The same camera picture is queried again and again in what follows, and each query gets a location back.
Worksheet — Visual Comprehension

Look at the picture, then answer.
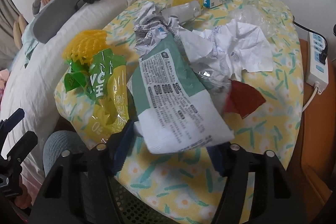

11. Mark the yellow green drink pouch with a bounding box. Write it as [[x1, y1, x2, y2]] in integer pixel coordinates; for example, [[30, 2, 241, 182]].
[[54, 48, 129, 148]]

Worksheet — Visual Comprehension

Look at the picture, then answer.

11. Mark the green candy wrapper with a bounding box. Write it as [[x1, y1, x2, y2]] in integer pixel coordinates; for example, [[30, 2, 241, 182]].
[[64, 60, 92, 94]]

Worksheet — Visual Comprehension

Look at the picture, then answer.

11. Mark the green white snack wrapper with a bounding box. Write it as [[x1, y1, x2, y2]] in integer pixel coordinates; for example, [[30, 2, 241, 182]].
[[128, 35, 234, 154]]

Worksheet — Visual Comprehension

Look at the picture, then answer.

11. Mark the white paper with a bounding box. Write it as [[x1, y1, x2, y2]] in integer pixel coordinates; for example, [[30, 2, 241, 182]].
[[178, 19, 273, 81]]

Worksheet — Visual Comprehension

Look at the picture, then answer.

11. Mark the printed paper ball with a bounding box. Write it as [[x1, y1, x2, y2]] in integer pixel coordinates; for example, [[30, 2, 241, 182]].
[[133, 2, 180, 56]]

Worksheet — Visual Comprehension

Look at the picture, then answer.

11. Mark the green mesh trash basket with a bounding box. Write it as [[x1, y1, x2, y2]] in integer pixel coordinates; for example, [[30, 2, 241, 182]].
[[110, 178, 176, 224]]

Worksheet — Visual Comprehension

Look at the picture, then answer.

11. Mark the white pillow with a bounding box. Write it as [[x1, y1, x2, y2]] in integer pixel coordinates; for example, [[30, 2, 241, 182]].
[[1, 0, 136, 185]]

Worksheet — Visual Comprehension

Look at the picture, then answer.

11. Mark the yellow floral cushion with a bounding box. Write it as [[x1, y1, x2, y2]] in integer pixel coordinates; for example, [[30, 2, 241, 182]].
[[54, 0, 305, 224]]

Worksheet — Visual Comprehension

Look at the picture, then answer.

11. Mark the red silver foil wrapper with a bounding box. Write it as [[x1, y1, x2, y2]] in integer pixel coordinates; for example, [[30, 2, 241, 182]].
[[197, 71, 266, 119]]

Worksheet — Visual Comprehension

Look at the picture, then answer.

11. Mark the light green cloth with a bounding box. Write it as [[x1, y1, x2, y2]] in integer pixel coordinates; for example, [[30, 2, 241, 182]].
[[22, 20, 40, 68]]

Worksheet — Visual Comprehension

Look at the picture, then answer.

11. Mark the white power strip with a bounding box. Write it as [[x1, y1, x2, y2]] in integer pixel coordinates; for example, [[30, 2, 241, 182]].
[[305, 32, 329, 95]]

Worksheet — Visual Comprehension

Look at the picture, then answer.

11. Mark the grey breathing machine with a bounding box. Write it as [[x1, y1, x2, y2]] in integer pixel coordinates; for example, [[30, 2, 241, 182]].
[[31, 0, 84, 44]]

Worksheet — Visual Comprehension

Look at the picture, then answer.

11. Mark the clear plastic bag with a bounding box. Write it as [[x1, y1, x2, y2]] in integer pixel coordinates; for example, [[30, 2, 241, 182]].
[[228, 0, 286, 38]]

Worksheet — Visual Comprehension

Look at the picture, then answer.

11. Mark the foil cup with yellow wrapper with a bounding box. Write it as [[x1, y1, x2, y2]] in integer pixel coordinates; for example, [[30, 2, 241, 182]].
[[161, 0, 204, 24]]

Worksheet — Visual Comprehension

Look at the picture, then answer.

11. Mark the black strip power cable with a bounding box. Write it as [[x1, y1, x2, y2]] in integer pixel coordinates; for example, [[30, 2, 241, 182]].
[[291, 17, 329, 65]]

